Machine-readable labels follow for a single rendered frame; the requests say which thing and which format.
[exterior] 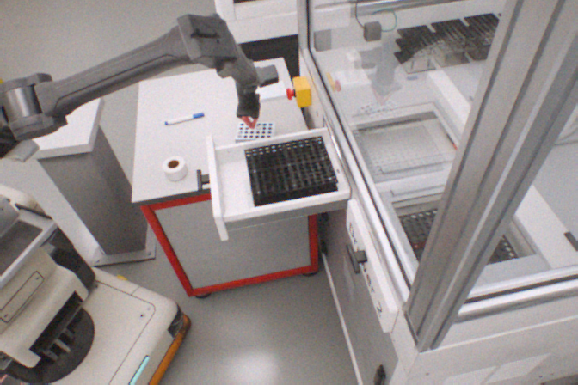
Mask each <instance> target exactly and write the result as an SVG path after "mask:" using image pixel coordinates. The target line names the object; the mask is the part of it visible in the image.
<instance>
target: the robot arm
mask: <svg viewBox="0 0 578 385"><path fill-rule="evenodd" d="M176 19H177V22H178V25H177V26H175V27H172V28H171V30H169V31H168V32H166V33H165V34H163V36H161V37H160V38H158V39H156V40H153V41H151V42H149V43H146V44H144V45H142V46H138V47H135V49H133V50H131V51H129V52H125V53H122V54H120V55H118V56H116V57H113V58H110V59H107V60H105V62H102V63H100V64H97V65H95V66H92V67H89V68H87V69H85V70H81V71H79V72H77V73H75V75H72V76H68V77H66V78H63V79H60V80H57V81H53V80H52V77H51V75H49V74H46V73H34V74H32V75H30V76H26V77H20V78H15V79H11V80H8V81H5V82H2V83H0V151H1V153H2V156H1V157H0V160H1V159H2V158H3V157H4V156H6V155H7V154H8V153H10V151H12V149H13V148H15V147H16V145H18V144H19V143H20V142H21V141H23V140H30V139H35V138H43V137H45V136H49V134H51V133H54V132H56V131H57V130H58V129H59V128H61V127H64V126H67V125H68V122H67V118H66V116H67V115H70V114H71V113H72V112H73V111H75V110H76V109H78V108H79V107H82V106H83V105H84V104H86V103H88V102H90V101H94V100H97V99H99V98H102V97H103V96H106V95H110V94H112V93H113V92H115V91H117V90H120V89H123V88H125V87H129V86H131V85H133V84H135V83H139V82H142V80H144V79H147V78H149V77H152V76H155V75H159V74H161V73H164V72H165V71H168V70H172V69H176V67H179V66H183V65H190V64H202V65H204V66H206V67H208V68H211V69H215V71H217V74H218V76H219V77H221V78H222V79H224V78H227V77H231V78H232V79H234V80H235V84H236V90H237V99H238V104H237V112H236V116H237V118H238V119H240V120H241V121H242V122H243V123H244V124H246V125H247V126H248V127H249V128H255V124H256V121H257V120H258V119H259V118H260V111H261V103H260V98H261V94H260V93H256V90H257V89H258V86H259V87H260V89H262V87H265V86H268V85H272V84H275V83H278V82H279V75H278V71H277V69H276V66H275V65H274V64H271V65H268V66H264V67H260V66H258V67H255V66H254V63H253V61H252V60H248V59H247V57H246V55H245V54H244V52H242V51H241V49H240V48H239V46H238V45H237V43H236V40H235V38H234V36H233V34H232V33H231V32H230V29H229V27H227V23H226V20H224V19H222V18H221V16H220V15H219V14H218V13H215V12H214V13H209V14H206V15H192V14H186V15H182V16H180V17H177V18H176ZM249 118H252V120H253V121H251V120H250V119H249Z"/></svg>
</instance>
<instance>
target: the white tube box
mask: <svg viewBox="0 0 578 385"><path fill-rule="evenodd" d="M256 125H260V126H261V129H260V130H259V131H257V130H256ZM238 133H241V137H238V136H237V134H238ZM275 136H276V124H275V122H256V124H255V129H254V130H253V131H252V130H251V128H249V127H248V126H247V125H246V124H244V123H243V122H238V125H237V133H236V137H235V141H236V144H240V143H246V141H251V140H256V139H262V138H271V137H275Z"/></svg>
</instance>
